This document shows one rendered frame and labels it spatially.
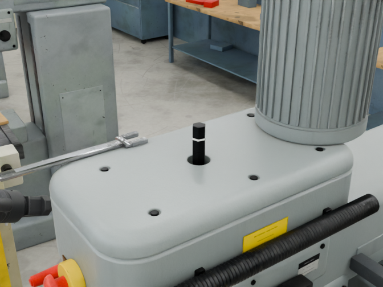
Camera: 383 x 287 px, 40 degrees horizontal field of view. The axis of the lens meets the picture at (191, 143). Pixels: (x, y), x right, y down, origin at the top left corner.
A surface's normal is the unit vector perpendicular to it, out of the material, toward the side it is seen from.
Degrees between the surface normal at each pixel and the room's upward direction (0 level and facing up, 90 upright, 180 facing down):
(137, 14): 90
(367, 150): 0
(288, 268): 90
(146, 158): 0
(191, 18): 90
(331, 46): 90
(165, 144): 0
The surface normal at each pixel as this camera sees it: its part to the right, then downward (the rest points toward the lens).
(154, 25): 0.58, 0.37
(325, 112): -0.02, 0.45
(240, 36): -0.82, 0.26
